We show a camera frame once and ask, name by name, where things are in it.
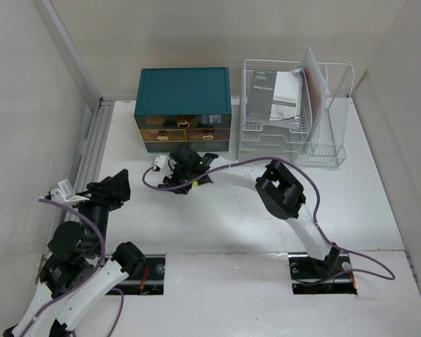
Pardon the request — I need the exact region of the purple cable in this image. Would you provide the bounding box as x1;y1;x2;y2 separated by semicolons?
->
141;157;396;282
19;196;126;337

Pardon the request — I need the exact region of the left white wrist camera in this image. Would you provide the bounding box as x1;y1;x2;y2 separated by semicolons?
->
38;180;90;206

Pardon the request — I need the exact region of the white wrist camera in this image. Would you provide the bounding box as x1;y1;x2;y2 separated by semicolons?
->
152;154;171;172
38;180;90;206

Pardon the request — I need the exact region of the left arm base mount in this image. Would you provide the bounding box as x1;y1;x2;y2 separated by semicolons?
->
115;255;166;296

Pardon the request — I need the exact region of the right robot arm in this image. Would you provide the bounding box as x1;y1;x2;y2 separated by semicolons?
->
154;145;340;279

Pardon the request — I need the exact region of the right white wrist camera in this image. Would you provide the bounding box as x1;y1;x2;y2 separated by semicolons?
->
152;154;171;172

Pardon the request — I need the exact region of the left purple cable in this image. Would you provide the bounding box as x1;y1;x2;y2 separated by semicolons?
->
19;196;126;337

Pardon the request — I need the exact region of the teal drawer organizer box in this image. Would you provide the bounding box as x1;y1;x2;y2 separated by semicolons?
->
134;67;232;153

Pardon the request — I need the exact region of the grey setup guide booklet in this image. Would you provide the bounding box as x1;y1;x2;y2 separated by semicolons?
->
245;68;303;129

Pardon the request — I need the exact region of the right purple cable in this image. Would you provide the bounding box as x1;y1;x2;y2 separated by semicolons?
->
141;157;396;282

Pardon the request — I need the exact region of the white wire file rack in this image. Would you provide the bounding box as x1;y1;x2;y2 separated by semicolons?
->
237;59;354;168

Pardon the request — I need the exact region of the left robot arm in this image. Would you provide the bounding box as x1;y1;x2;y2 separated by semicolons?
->
3;169;148;336

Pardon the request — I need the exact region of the blue cleaning gel jar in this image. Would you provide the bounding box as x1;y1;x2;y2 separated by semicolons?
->
209;114;221;124

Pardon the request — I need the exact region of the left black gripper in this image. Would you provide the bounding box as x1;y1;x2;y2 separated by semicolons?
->
69;168;131;255

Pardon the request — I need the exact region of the aluminium frame rail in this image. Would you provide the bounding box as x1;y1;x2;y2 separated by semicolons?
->
34;96;115;284

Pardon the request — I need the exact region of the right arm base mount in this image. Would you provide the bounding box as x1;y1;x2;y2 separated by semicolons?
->
288;253;357;295

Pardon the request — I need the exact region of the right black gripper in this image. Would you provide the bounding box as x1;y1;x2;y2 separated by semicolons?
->
163;164;194;196

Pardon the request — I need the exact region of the clear mesh zip pouch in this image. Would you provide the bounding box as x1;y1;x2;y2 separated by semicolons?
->
302;47;330;143

